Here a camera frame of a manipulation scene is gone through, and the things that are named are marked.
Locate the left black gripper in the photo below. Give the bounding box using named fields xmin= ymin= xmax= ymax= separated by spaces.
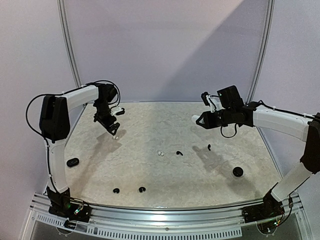
xmin=94 ymin=100 xmax=121 ymax=136

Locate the white earbud charging case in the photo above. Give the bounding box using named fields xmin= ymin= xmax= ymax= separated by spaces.
xmin=192 ymin=115 xmax=200 ymax=121

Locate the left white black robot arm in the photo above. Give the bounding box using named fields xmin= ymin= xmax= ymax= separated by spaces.
xmin=36 ymin=79 xmax=125 ymax=217

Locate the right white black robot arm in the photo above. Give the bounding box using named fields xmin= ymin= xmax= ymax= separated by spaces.
xmin=192 ymin=85 xmax=320 ymax=218

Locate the black oval charging case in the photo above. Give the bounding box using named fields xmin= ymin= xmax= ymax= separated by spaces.
xmin=66 ymin=157 xmax=80 ymax=168

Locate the black round charging case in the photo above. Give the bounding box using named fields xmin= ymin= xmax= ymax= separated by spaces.
xmin=232 ymin=166 xmax=244 ymax=178

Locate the black ear-hook earbud right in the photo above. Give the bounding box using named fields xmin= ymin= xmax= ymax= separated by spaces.
xmin=138 ymin=186 xmax=146 ymax=193

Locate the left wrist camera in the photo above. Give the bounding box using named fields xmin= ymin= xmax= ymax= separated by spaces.
xmin=110 ymin=106 xmax=125 ymax=116

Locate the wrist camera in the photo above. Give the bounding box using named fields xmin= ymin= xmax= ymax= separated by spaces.
xmin=201 ymin=91 xmax=222 ymax=113
xmin=110 ymin=106 xmax=125 ymax=116

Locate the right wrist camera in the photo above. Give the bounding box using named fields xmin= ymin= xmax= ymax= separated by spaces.
xmin=201 ymin=91 xmax=222 ymax=113

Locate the aluminium front rail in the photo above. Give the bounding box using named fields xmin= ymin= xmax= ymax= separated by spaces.
xmin=22 ymin=194 xmax=311 ymax=240

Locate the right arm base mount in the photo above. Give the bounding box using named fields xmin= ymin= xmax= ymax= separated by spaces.
xmin=241 ymin=193 xmax=285 ymax=223

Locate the right aluminium corner post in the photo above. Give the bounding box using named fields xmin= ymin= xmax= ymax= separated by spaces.
xmin=245 ymin=0 xmax=275 ymax=103

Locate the aluminium corner post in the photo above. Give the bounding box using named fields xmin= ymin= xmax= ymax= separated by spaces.
xmin=245 ymin=0 xmax=275 ymax=103
xmin=57 ymin=0 xmax=82 ymax=87

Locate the left aluminium corner post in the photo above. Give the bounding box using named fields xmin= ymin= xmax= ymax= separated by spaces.
xmin=57 ymin=0 xmax=82 ymax=87

